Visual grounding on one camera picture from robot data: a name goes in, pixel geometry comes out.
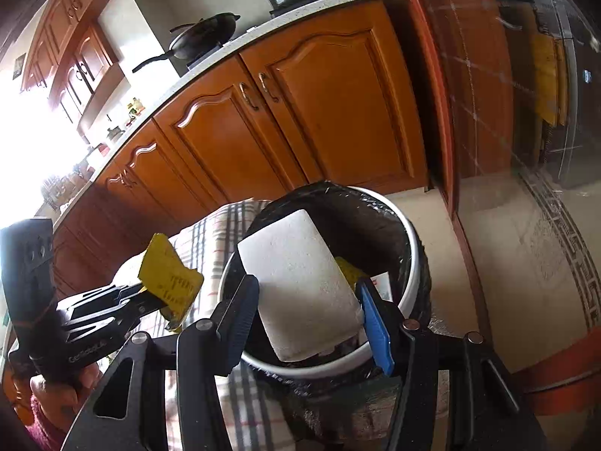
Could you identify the yellow snack wrapper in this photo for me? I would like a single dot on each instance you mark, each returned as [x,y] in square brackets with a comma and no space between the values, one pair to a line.
[163,274]

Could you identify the white trash bin black liner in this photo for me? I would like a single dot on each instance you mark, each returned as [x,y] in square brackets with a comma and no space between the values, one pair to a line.
[369,232]

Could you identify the white foam block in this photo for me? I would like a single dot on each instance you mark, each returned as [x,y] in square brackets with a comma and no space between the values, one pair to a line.
[306,305]

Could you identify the red white milk carton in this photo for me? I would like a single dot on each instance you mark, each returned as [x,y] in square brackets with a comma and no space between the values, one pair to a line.
[383,286]

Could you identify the person's left hand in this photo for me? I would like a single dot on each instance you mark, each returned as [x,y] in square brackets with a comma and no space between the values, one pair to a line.
[58,404]

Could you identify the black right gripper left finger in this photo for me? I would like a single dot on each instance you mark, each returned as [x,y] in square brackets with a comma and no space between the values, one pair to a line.
[209,348]

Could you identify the black wok pan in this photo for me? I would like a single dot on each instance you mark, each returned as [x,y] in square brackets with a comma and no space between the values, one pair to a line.
[198,39]

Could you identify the kettle on counter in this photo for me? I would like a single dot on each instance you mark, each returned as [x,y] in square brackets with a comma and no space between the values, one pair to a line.
[113,134]

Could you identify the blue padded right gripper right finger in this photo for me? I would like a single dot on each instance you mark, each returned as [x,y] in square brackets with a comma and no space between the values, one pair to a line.
[411,352]

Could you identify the wooden lower kitchen cabinets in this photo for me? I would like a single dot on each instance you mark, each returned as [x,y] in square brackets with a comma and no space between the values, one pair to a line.
[325,97]

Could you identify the wooden upper kitchen cabinets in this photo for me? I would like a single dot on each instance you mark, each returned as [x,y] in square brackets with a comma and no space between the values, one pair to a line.
[72,62]

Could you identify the yellow foam fruit net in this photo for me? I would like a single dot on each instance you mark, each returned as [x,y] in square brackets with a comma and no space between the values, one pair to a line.
[351,273]

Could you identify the wooden kitchen cabinets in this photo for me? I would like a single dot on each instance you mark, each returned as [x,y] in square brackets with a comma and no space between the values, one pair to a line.
[325,97]
[72,62]

